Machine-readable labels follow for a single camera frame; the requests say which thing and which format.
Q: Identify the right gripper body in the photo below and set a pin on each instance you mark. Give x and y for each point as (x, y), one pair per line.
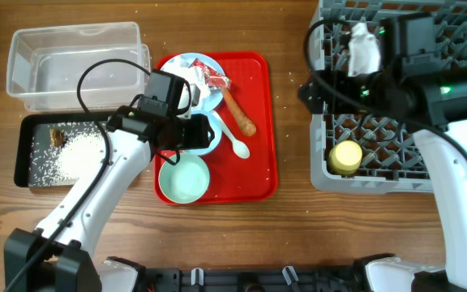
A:
(312, 96)

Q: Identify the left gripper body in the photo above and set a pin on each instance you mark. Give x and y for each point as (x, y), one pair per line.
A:
(187, 131)

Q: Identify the light blue bowl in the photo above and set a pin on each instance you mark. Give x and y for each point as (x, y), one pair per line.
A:
(216, 129)

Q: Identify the green bowl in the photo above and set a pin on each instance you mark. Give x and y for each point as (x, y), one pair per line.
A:
(185, 182)

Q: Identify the white tissue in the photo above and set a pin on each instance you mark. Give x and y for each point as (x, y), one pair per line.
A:
(181, 66)

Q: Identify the red snack wrapper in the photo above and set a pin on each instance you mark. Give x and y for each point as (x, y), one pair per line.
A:
(213, 78)

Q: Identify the yellow plastic cup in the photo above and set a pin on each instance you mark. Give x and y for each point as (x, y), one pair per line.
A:
(345, 158)

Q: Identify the white rice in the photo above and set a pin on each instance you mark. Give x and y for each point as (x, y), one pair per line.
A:
(50, 167)

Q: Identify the brown food scrap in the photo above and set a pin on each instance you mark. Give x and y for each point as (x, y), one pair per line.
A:
(56, 138)

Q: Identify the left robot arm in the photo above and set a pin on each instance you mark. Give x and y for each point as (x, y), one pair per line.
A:
(57, 255)

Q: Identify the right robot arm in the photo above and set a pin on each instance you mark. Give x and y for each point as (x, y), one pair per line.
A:
(398, 73)

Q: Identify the grey dishwasher rack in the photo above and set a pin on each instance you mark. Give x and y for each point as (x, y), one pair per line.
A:
(390, 162)

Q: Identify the light blue plate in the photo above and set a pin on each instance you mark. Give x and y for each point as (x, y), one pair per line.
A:
(216, 95)

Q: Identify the white plastic spoon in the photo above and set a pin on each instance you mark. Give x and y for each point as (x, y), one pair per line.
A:
(239, 148)

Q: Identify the red serving tray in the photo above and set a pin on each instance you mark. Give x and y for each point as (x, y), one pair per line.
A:
(233, 179)

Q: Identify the black plastic tray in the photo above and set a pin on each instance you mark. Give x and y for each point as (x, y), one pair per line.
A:
(25, 140)

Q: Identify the clear plastic bin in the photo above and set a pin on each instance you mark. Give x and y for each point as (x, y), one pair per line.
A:
(60, 68)

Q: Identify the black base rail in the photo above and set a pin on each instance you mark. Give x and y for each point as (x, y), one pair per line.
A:
(323, 279)

